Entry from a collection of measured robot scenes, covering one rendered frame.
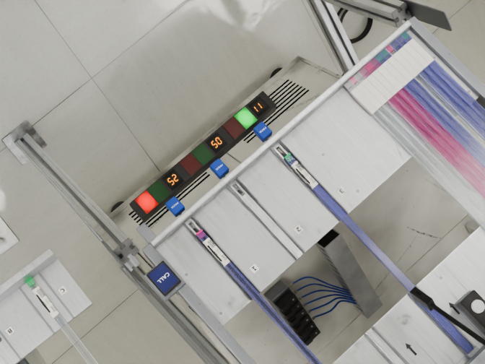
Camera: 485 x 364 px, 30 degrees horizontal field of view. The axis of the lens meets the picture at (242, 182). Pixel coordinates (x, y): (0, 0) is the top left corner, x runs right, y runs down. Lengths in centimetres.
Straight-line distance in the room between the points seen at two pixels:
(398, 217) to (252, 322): 42
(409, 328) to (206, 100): 104
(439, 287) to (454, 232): 60
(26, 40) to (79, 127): 27
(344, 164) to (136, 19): 82
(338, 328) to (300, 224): 55
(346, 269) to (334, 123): 43
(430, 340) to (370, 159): 35
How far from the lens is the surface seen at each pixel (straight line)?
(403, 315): 168
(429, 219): 221
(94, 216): 188
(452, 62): 181
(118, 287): 258
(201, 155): 173
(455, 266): 171
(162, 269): 163
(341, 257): 202
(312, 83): 238
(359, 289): 210
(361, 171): 172
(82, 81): 231
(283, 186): 170
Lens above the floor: 207
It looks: 52 degrees down
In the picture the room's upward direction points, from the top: 126 degrees clockwise
